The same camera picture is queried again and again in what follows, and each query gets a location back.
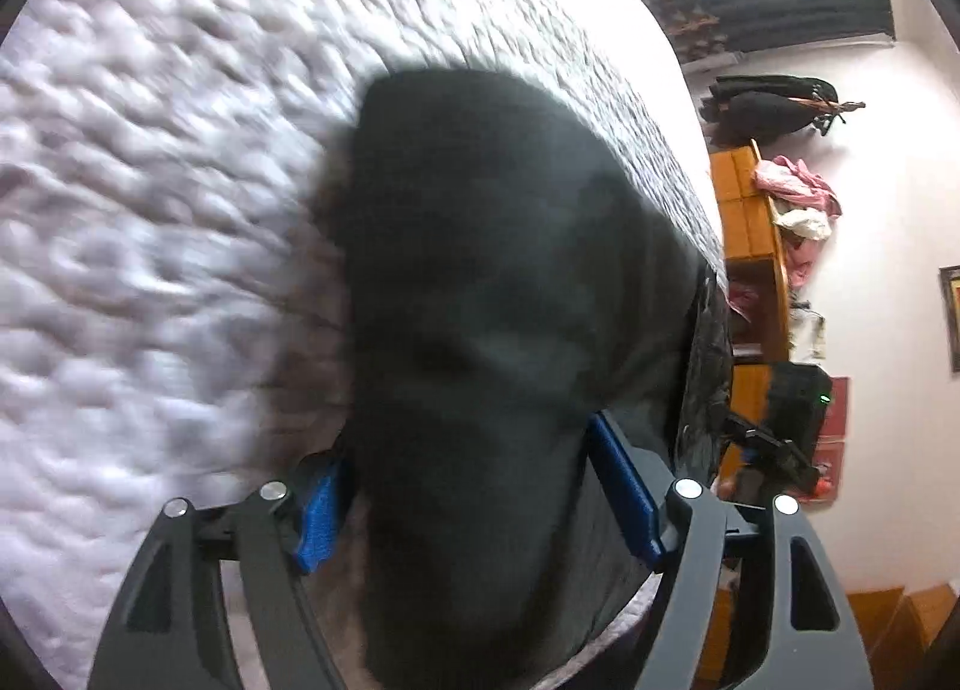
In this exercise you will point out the white crumpled cloth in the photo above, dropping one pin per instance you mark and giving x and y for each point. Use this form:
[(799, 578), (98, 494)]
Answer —
[(806, 223)]

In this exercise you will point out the black padded pants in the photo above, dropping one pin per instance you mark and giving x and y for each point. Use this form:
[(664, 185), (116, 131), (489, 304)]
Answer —
[(487, 300)]

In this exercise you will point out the grey quilted bedspread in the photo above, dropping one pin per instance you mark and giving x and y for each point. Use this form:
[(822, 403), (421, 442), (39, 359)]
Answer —
[(165, 210)]

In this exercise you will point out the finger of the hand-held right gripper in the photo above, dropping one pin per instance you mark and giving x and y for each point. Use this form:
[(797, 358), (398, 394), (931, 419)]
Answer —
[(772, 454)]

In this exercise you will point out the wooden coat rack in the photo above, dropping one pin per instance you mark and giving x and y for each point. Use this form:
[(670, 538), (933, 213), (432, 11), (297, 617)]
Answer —
[(836, 109)]

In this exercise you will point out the framed wall picture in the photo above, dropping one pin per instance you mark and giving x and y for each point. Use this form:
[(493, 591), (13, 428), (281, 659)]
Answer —
[(951, 319)]

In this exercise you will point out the yellow wooden cabinet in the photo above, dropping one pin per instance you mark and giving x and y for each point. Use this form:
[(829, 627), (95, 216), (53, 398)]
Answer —
[(742, 210)]

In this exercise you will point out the pink clothes pile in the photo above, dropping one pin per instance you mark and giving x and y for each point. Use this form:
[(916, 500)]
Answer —
[(795, 184)]

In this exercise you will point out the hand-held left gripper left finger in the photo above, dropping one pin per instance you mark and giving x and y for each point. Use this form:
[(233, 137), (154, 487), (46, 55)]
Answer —
[(319, 521)]

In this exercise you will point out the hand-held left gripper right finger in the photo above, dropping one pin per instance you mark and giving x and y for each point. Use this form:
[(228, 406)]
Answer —
[(626, 491)]

